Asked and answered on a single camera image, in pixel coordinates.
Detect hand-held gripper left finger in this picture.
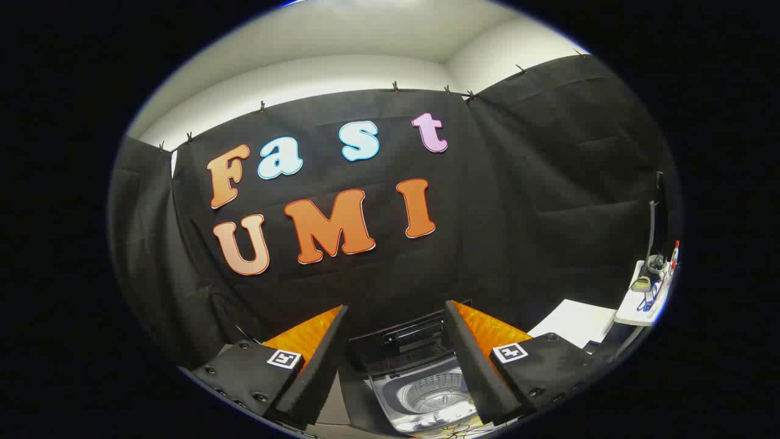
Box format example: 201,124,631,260
191,305,349,427

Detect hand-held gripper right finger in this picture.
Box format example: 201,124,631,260
443,300,610,426

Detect grey washing machine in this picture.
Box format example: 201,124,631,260
347,300,483,435

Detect dark washing machine lid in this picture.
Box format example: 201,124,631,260
349,300,473,374

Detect grey side table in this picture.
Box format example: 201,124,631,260
314,366,369,427

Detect white shelf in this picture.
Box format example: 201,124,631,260
614,260,674,327

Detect black backdrop cloth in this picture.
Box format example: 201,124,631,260
108,54,682,373

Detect dark stand pole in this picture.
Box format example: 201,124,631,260
645,171,665,263

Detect blue-handled scissors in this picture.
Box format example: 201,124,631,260
637,284,662,312

